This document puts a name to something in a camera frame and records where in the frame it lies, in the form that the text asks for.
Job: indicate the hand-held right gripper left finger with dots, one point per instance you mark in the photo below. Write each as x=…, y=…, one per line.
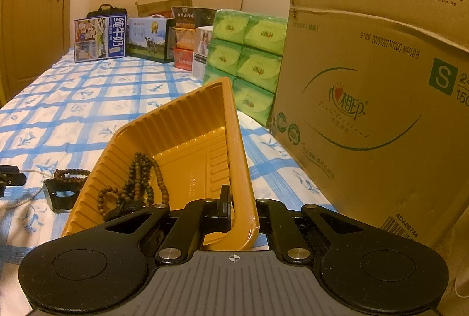
x=225, y=202

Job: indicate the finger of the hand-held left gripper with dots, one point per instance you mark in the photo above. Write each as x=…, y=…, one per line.
x=11, y=177

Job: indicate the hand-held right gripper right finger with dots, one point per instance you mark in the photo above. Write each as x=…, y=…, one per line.
x=271, y=213

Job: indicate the pale bead strand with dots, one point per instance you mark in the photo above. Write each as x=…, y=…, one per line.
x=36, y=172

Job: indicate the black wristband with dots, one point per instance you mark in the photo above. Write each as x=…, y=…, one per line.
x=55, y=200

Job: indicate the golden plastic tray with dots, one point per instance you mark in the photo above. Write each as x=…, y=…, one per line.
x=190, y=140

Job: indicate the blue checked bedsheet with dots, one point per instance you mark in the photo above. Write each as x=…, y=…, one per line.
x=91, y=100

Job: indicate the stack of green tissue packs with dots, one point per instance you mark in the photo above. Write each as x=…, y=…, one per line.
x=256, y=63

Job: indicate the red box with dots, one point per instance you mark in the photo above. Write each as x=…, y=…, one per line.
x=183, y=58

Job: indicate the wooden door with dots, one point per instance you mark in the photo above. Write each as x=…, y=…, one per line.
x=33, y=26

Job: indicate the white box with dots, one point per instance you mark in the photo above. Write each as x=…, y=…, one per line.
x=201, y=52

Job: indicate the large cardboard box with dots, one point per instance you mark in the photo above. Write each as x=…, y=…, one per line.
x=366, y=81

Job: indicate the blue milk carton box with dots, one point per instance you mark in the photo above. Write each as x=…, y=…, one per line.
x=99, y=37

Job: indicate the orange box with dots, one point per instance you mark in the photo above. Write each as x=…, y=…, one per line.
x=185, y=37

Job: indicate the green cow print box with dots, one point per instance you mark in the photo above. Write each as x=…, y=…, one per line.
x=146, y=41

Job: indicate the black printed box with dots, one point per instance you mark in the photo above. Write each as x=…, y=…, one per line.
x=190, y=17

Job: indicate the black bag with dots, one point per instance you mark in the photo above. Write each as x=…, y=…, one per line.
x=104, y=12

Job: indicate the small brown cardboard box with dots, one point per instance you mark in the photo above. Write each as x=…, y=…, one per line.
x=161, y=3

